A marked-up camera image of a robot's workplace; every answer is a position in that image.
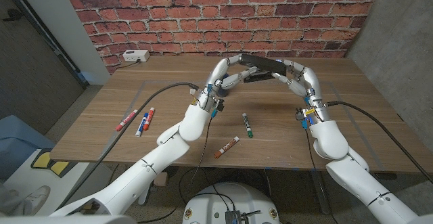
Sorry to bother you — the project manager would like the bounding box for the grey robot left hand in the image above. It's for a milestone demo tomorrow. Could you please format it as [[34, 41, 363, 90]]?
[[196, 53, 260, 112]]

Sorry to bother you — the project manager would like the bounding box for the white power strip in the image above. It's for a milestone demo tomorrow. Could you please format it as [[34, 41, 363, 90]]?
[[122, 49, 151, 63]]

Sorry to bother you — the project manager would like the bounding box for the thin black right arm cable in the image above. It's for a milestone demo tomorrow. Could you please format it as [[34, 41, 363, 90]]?
[[304, 128, 338, 224]]

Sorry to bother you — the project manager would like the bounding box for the black torso cable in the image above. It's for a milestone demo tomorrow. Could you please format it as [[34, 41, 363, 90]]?
[[178, 166, 237, 212]]

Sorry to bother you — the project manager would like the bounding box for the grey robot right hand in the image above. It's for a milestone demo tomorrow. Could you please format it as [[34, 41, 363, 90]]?
[[271, 59, 332, 123]]

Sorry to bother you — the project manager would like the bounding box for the red brick print backdrop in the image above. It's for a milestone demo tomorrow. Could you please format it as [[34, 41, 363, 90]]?
[[60, 0, 386, 75]]

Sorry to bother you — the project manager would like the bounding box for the blue plastic bin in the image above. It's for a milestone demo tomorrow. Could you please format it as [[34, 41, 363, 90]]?
[[0, 114, 57, 181]]

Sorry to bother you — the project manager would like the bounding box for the green dry erase marker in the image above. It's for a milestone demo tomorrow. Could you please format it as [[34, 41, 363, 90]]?
[[242, 112, 254, 139]]

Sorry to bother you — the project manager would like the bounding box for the grey table leg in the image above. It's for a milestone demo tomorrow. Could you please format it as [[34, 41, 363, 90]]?
[[309, 171, 332, 215]]

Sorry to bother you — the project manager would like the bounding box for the orange dry erase marker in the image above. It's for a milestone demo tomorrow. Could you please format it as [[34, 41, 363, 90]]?
[[213, 135, 240, 159]]

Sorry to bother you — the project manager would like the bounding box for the seated person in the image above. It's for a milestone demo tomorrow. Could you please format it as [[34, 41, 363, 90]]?
[[0, 183, 51, 217]]

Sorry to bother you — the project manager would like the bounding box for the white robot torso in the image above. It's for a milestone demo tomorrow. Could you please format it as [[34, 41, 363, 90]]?
[[181, 181, 281, 224]]

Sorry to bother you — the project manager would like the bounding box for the blue dry erase marker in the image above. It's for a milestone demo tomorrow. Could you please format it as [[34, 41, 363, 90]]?
[[135, 112, 150, 137]]

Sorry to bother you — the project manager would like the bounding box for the black door handle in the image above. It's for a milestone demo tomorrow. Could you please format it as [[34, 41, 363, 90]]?
[[2, 7, 24, 22]]

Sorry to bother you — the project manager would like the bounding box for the dark wooden door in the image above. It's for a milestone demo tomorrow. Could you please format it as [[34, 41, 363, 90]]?
[[0, 0, 86, 135]]

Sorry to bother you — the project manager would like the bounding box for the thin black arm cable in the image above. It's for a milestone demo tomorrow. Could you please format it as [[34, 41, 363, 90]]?
[[304, 128, 338, 224], [137, 114, 216, 224]]

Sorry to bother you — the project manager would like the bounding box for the yellow black floor pad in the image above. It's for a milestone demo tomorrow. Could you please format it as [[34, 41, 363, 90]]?
[[30, 148, 70, 177]]

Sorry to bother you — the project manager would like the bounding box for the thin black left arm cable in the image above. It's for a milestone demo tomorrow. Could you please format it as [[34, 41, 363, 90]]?
[[137, 114, 216, 224]]

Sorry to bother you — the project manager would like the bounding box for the red dry erase marker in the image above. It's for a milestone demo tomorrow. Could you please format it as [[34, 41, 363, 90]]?
[[143, 107, 156, 132], [115, 109, 139, 132]]

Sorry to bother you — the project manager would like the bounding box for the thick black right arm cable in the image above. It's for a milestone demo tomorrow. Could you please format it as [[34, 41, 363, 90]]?
[[325, 100, 433, 185]]

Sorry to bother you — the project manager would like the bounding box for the grey finned torso module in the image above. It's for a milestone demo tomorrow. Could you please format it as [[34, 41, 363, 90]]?
[[225, 210, 243, 224]]

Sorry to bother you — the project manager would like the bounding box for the black power strip cable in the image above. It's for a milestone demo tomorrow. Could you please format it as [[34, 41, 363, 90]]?
[[114, 60, 140, 71]]

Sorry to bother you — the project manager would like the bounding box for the beige box under table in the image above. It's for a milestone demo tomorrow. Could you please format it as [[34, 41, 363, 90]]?
[[155, 172, 169, 187]]

